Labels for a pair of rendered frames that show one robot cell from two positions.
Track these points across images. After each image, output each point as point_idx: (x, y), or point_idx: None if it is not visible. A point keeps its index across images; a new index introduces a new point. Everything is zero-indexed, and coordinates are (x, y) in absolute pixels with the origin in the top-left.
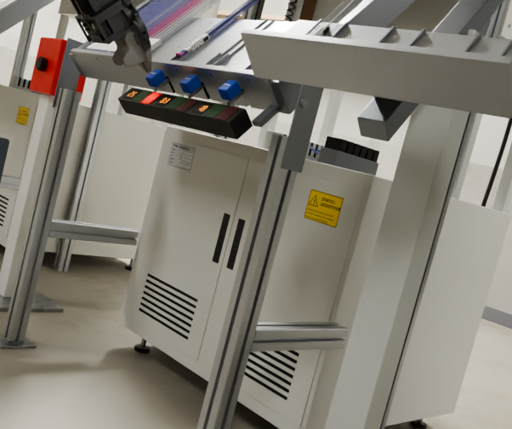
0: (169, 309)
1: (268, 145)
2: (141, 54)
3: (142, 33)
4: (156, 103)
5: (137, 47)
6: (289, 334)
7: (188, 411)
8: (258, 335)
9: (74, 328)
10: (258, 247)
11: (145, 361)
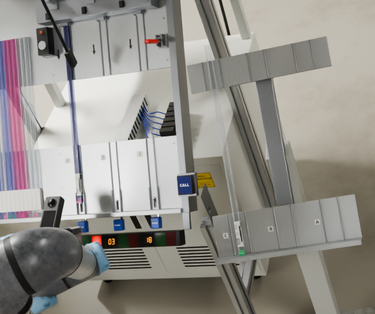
0: (123, 260)
1: None
2: (78, 234)
3: (79, 232)
4: (108, 245)
5: (76, 235)
6: (251, 268)
7: (190, 300)
8: (248, 290)
9: (58, 303)
10: (230, 271)
11: (123, 286)
